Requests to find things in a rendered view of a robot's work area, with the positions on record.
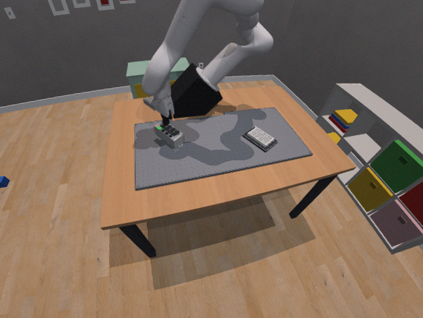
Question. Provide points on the white operator panel with keys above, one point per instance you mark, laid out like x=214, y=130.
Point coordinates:
x=170, y=134

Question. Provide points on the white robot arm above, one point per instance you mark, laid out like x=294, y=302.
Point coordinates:
x=185, y=23

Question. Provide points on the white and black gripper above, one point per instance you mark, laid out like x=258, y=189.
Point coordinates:
x=166, y=109

